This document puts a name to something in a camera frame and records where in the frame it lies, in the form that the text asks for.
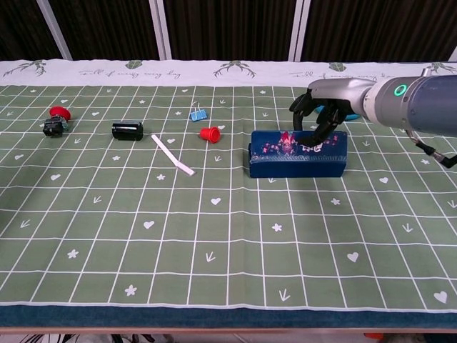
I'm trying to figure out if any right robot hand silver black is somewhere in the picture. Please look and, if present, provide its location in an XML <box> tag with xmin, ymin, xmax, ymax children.
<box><xmin>289</xmin><ymin>78</ymin><xmax>376</xmax><ymax>148</ymax></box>

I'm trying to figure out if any blue glasses case grey lining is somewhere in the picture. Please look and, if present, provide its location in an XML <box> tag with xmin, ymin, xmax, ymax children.
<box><xmin>248</xmin><ymin>129</ymin><xmax>349</xmax><ymax>179</ymax></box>

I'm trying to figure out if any small red push button cap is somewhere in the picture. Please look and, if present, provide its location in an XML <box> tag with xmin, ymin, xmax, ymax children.
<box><xmin>199</xmin><ymin>126</ymin><xmax>221</xmax><ymax>144</ymax></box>

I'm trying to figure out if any blue binder clip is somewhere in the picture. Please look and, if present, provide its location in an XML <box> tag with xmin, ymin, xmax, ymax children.
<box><xmin>189</xmin><ymin>101</ymin><xmax>209</xmax><ymax>122</ymax></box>

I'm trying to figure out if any white plastic strip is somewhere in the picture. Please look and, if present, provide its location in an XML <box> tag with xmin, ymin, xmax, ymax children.
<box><xmin>151</xmin><ymin>134</ymin><xmax>196</xmax><ymax>177</ymax></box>

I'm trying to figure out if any green checkered tablecloth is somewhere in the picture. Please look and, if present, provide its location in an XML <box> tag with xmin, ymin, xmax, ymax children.
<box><xmin>0</xmin><ymin>59</ymin><xmax>457</xmax><ymax>309</ymax></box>

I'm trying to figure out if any black cylindrical ferrite core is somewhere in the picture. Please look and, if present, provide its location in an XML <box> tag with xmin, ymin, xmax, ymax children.
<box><xmin>111</xmin><ymin>121</ymin><xmax>144</xmax><ymax>141</ymax></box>

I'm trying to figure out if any dark teal table underlay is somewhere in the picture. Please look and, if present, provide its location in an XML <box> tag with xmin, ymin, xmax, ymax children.
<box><xmin>0</xmin><ymin>304</ymin><xmax>457</xmax><ymax>329</ymax></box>

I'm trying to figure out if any red emergency stop button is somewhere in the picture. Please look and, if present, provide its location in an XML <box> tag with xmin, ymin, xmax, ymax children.
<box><xmin>42</xmin><ymin>106</ymin><xmax>71</xmax><ymax>139</ymax></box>

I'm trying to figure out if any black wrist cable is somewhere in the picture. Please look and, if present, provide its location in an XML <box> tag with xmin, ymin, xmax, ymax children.
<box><xmin>406</xmin><ymin>129</ymin><xmax>457</xmax><ymax>167</ymax></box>

